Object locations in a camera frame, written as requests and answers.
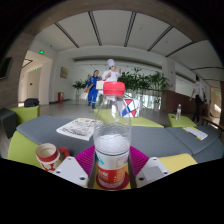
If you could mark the red fire extinguisher box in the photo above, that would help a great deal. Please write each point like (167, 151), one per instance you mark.
(60, 97)

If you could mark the row of potted plants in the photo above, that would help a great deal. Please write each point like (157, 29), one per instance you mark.
(146, 81)

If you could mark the small clear water bottle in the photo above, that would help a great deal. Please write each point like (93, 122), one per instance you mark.
(178, 113)

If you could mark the black wall screen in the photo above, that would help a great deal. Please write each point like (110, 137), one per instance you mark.
(5, 68)

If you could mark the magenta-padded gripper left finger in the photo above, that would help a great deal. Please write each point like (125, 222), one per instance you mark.
(71, 170)

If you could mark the printed magazine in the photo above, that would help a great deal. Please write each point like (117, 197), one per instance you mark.
(77, 128)

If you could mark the framed wall picture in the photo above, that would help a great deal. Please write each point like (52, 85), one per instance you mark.
(64, 72)

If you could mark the red and white mug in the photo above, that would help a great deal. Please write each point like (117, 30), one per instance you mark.
(48, 158)

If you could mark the white and yellow leaflet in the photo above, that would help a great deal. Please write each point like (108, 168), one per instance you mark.
(195, 132)

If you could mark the green exit sign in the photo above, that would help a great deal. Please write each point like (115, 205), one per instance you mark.
(41, 52)

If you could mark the clear red-capped water bottle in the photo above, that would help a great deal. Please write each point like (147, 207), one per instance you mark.
(112, 146)

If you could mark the green cube seat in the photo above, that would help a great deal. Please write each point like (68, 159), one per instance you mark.
(28, 114)

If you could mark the black bag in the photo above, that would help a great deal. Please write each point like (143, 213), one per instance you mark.
(31, 102)

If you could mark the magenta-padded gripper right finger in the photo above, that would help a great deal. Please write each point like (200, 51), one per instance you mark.
(153, 171)

